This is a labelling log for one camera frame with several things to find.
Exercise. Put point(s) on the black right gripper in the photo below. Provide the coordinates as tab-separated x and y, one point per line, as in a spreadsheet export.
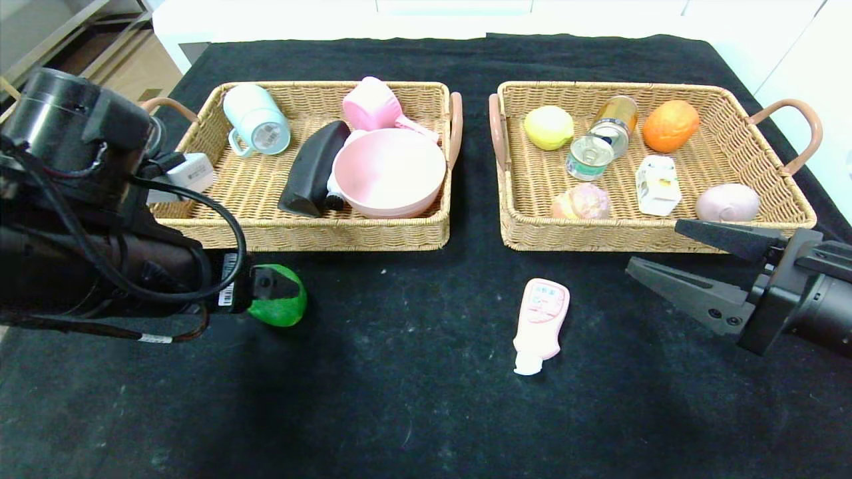
772	293

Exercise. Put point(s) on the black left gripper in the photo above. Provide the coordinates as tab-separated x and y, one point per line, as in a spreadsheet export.
233	280

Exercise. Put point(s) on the green lime fruit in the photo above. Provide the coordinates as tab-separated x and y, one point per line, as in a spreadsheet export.
286	313

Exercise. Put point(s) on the white juice carton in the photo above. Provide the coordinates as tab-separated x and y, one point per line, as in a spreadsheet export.
657	187

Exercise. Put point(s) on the brown cream puff bread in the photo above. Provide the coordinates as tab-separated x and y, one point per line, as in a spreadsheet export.
586	201

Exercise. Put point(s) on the pink plastic bowl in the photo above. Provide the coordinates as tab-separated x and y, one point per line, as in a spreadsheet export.
389	173

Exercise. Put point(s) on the light blue plastic cup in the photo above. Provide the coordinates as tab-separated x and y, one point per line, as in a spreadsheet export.
256	120

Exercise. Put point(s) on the pink squeeze bottle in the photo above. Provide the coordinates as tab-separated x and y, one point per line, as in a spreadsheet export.
540	319

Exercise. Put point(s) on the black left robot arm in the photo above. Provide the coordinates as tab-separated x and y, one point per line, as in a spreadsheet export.
66	253

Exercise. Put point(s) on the woven wicker basket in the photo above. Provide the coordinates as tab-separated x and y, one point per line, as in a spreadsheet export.
266	219
725	159

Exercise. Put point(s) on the pale pink round bun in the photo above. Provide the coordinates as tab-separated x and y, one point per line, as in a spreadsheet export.
725	203

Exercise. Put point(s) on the white handheld brush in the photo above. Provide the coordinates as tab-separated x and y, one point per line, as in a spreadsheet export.
335	196

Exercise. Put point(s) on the orange fruit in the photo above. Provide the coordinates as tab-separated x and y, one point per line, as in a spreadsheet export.
669	126

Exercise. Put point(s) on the green label tin can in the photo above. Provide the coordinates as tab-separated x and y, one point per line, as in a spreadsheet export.
588	161

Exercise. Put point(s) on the golden beverage can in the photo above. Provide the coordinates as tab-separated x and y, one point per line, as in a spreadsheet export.
618	115

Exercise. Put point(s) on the pink plastic scoop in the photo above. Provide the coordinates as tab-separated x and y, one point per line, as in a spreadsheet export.
373	106

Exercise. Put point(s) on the yellow lemon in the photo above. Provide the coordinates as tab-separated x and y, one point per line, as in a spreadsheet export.
548	128

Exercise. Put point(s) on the wooden slatted rack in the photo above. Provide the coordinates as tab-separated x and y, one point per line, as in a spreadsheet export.
5	88

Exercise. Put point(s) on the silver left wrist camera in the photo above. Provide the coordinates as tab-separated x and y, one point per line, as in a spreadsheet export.
190	174

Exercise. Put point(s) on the grey metal shelf frame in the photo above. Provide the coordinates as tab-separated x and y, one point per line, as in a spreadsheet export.
40	46

